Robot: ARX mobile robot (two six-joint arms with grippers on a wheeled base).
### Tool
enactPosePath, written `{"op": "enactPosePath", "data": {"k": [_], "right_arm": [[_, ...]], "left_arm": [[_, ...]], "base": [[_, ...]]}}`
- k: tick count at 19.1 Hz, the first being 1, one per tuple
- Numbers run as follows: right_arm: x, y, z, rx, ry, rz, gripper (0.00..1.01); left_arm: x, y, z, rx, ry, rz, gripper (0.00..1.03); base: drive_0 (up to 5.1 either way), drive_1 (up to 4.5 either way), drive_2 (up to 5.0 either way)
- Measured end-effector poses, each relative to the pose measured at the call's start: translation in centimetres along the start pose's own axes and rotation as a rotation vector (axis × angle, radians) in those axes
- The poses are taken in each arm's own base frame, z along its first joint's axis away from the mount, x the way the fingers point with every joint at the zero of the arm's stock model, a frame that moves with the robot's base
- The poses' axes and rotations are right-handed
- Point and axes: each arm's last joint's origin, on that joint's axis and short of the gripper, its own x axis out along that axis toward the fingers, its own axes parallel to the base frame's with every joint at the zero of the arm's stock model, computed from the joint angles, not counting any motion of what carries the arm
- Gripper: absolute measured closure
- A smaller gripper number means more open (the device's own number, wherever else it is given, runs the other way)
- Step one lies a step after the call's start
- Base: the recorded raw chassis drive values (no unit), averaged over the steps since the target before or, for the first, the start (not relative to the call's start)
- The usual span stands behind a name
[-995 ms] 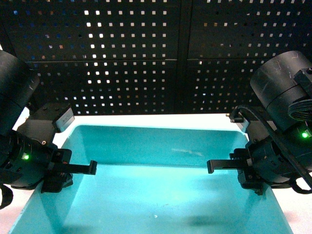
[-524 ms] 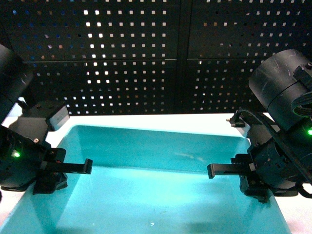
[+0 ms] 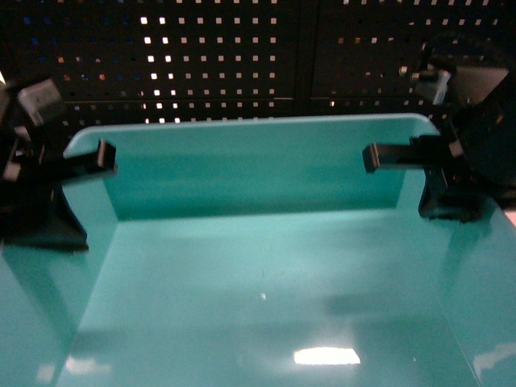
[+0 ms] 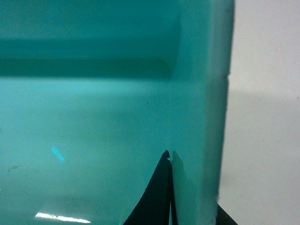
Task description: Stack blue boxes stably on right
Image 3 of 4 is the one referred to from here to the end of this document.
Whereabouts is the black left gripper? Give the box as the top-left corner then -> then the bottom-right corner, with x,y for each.
1,82 -> 118,252

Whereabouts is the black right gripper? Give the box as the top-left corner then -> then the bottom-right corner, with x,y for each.
362,66 -> 515,223

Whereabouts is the teal plastic bin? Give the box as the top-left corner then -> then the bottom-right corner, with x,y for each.
1,114 -> 515,386

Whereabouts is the black perforated pegboard panel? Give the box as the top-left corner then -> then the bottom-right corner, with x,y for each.
1,1 -> 515,131

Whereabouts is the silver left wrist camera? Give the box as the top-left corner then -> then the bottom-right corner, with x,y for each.
17,79 -> 65,127

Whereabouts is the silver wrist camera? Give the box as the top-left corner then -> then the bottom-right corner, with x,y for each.
415,70 -> 452,105
17,79 -> 65,127

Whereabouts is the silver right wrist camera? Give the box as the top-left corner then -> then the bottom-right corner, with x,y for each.
415,70 -> 452,105

